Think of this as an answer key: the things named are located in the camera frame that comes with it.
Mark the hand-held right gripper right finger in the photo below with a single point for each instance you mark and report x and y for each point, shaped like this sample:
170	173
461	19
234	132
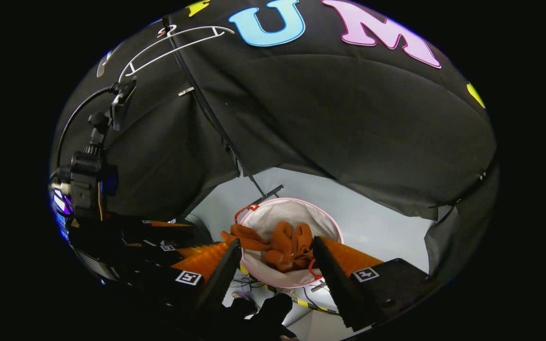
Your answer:
332	284

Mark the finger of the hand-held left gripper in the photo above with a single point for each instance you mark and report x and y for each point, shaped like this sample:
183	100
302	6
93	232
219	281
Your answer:
197	251
168	229

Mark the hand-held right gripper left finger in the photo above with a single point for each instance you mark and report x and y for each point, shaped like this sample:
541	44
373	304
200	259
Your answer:
218	274

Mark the white laundry hamper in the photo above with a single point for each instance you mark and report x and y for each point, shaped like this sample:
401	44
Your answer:
292	213

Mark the black clothes rack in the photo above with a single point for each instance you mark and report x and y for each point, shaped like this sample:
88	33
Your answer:
206	106

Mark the yellow black floor tape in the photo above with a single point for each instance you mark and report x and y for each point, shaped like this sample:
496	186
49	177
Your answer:
303	303

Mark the person's leg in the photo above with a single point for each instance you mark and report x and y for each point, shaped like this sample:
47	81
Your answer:
268	312

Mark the small white clip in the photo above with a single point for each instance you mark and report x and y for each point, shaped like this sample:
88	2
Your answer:
186	91

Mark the black backdrop cloth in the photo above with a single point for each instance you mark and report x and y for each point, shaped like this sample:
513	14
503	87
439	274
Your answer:
349	118

